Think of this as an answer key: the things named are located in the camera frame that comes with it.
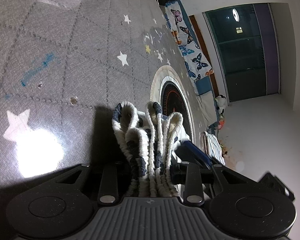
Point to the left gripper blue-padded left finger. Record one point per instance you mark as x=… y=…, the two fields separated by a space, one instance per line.
x=114 y=183

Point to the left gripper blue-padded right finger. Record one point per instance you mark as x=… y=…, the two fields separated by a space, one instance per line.
x=194 y=163

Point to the white navy-dotted garment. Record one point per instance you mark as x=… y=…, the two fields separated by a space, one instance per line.
x=149 y=140

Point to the round black induction cooker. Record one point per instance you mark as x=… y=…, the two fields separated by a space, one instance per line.
x=172 y=101

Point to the white black plush toy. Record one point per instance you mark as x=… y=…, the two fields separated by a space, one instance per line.
x=221 y=103

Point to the right butterfly pillow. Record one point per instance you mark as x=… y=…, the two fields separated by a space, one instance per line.
x=196 y=64

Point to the butterfly pillow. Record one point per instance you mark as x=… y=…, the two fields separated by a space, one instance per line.
x=173 y=16
x=196 y=64

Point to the dark window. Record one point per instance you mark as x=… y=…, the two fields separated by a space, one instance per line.
x=247 y=47

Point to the grey star-pattern table cover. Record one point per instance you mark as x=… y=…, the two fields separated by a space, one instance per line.
x=62 y=61

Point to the left butterfly pillow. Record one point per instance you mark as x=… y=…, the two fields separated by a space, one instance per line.
x=173 y=16

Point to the blue sofa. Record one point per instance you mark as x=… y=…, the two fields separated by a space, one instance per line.
x=203 y=87

